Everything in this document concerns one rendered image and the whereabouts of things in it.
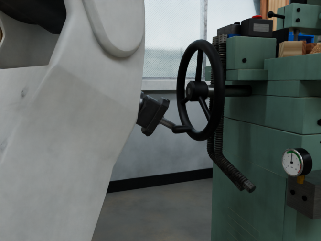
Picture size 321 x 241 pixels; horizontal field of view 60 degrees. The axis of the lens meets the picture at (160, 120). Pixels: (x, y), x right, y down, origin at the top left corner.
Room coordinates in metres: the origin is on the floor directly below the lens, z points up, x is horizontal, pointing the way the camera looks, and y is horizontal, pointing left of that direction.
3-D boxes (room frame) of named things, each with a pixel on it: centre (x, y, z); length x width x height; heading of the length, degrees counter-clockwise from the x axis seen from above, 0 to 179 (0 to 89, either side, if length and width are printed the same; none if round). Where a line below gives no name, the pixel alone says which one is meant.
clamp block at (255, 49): (0.86, -0.25, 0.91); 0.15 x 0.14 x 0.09; 17
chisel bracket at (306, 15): (0.92, -0.45, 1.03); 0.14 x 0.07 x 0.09; 107
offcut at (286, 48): (0.75, -0.34, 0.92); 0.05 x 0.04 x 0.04; 84
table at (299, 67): (0.89, -0.33, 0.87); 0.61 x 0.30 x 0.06; 17
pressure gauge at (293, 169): (0.60, -0.31, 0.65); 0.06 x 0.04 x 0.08; 17
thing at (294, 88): (0.89, -0.37, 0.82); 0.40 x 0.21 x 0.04; 17
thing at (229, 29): (0.85, -0.24, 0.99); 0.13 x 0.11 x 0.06; 17
